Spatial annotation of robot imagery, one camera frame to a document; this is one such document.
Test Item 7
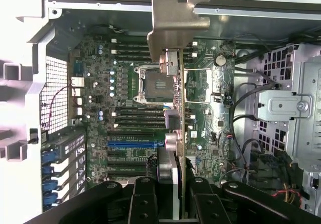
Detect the blue expansion slot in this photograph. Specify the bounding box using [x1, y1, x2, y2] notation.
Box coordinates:
[107, 140, 157, 148]

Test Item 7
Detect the black expansion slot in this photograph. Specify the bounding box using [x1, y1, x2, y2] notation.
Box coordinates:
[107, 129, 156, 138]

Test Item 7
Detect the green motherboard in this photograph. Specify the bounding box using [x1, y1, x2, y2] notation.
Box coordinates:
[69, 34, 236, 184]

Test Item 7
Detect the CPU socket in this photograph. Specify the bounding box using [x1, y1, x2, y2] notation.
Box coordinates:
[133, 64, 177, 104]

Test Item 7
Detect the metal disk bay cage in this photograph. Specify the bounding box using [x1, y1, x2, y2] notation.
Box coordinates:
[255, 42, 321, 217]

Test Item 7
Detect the round coin cell battery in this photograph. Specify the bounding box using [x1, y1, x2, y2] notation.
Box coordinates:
[215, 55, 227, 67]

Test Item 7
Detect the open black PC case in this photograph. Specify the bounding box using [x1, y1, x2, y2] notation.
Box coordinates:
[0, 0, 321, 224]

